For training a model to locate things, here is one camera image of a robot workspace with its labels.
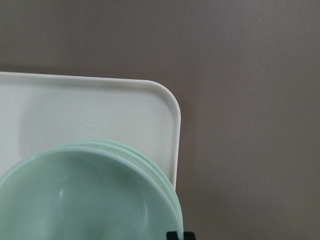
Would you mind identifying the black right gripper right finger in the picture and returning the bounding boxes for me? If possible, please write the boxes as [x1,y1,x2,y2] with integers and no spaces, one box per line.
[183,231,196,240]

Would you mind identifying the cream serving tray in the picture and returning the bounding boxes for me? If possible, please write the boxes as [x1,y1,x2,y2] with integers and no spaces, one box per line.
[0,72,181,184]

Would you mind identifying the green bowl on tray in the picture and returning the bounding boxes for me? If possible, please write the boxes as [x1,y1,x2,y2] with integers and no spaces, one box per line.
[82,138,185,221]

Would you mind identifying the green bowl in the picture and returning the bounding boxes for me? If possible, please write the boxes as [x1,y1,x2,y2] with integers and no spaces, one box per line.
[82,138,185,221]
[59,139,183,224]
[0,149,183,240]

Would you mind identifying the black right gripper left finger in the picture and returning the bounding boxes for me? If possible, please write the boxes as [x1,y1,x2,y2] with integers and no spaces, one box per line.
[166,231,179,240]

